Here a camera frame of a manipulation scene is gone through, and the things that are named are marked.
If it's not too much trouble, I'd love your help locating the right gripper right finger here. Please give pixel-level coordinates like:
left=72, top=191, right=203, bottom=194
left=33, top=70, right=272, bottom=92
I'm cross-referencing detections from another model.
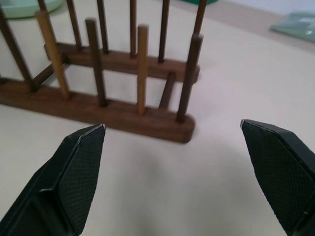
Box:
left=240, top=119, right=315, bottom=236

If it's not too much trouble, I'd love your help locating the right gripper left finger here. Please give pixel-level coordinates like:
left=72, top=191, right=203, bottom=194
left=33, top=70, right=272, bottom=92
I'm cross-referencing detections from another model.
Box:
left=0, top=124, right=107, bottom=236

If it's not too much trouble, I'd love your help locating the light green plate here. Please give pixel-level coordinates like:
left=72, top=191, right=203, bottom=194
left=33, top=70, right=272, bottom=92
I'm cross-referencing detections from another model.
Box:
left=0, top=0, right=63, bottom=19

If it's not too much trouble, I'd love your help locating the brown wooden plate rack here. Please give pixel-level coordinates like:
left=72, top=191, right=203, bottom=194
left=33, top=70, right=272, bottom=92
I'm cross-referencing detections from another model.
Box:
left=0, top=0, right=208, bottom=144

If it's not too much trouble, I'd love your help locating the pale green flat packet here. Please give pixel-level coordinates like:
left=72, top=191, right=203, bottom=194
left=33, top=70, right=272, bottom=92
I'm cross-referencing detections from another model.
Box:
left=269, top=9, right=315, bottom=43

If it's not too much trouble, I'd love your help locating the dark green flat item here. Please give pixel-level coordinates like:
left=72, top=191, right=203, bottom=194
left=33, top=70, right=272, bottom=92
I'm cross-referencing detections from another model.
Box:
left=190, top=0, right=216, bottom=6

